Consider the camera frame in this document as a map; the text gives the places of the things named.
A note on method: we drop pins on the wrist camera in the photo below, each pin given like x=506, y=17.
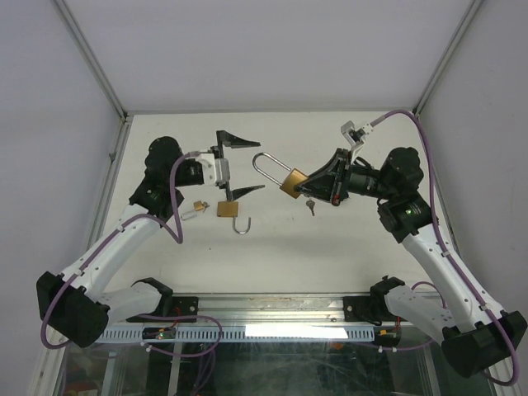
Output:
x=207, y=162
x=356, y=137

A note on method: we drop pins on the medium brass padlock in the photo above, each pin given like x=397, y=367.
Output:
x=230, y=209

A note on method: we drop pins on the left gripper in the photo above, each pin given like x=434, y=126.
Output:
x=228, y=140

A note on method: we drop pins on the aluminium mounting rail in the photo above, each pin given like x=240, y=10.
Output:
x=241, y=308

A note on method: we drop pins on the silver key set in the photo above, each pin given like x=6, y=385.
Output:
x=310, y=204

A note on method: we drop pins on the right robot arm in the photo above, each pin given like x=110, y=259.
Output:
x=473, y=329

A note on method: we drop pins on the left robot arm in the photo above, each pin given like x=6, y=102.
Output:
x=75, y=302

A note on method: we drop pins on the small brass padlock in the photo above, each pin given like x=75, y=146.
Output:
x=198, y=207

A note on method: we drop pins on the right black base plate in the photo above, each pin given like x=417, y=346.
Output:
x=365, y=308

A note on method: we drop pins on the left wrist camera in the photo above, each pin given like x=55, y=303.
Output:
x=207, y=162

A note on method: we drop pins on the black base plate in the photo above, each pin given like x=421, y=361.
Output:
x=365, y=308
x=177, y=306

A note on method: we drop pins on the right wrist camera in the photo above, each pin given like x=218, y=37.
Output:
x=356, y=137

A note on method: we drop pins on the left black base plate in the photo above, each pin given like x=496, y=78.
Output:
x=177, y=306

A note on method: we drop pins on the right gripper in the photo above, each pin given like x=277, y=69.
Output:
x=319, y=184

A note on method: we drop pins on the white slotted cable duct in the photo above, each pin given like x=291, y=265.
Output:
x=127, y=334

